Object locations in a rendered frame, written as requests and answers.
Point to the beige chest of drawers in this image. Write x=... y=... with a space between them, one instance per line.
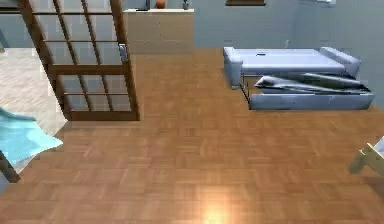
x=160 y=31

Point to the small grey-green bottle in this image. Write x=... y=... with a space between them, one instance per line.
x=185 y=4

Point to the pale blue sofa bed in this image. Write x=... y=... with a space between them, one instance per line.
x=293 y=63

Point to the orange round vase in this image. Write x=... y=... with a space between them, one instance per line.
x=160 y=3

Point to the brown glass-paned room door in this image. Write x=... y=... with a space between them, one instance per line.
x=87 y=68

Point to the dark thin object on chest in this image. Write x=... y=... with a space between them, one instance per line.
x=144 y=6

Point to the grey crumpled blanket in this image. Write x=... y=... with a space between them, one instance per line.
x=310 y=84

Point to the light blue cloth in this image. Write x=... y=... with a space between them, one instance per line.
x=20 y=138

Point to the pale wooden chair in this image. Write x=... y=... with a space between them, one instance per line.
x=368 y=158

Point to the brown framed wall picture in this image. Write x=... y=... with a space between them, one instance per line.
x=245 y=2

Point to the dark brown wooden post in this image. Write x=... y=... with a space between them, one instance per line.
x=7 y=168

